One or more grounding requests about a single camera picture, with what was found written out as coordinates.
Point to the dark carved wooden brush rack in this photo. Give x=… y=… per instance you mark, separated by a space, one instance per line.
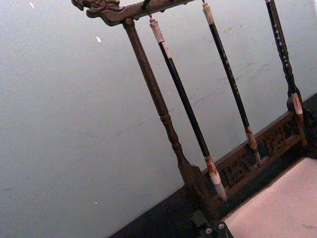
x=144 y=74

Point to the calligraphy brush with white tip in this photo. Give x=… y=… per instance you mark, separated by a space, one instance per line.
x=182 y=91

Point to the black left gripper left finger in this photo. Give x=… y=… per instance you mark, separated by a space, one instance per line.
x=200 y=226

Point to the calligraphy brush with dark tip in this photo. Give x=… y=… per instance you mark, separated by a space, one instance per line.
x=226 y=64

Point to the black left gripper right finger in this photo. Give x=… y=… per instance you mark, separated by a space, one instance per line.
x=222 y=231

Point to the black table cloth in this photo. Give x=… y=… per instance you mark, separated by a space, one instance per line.
x=158 y=220

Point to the white felt sheet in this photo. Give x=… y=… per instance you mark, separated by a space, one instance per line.
x=275 y=198

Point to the calligraphy brush with brown tip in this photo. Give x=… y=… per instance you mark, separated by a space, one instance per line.
x=281 y=44

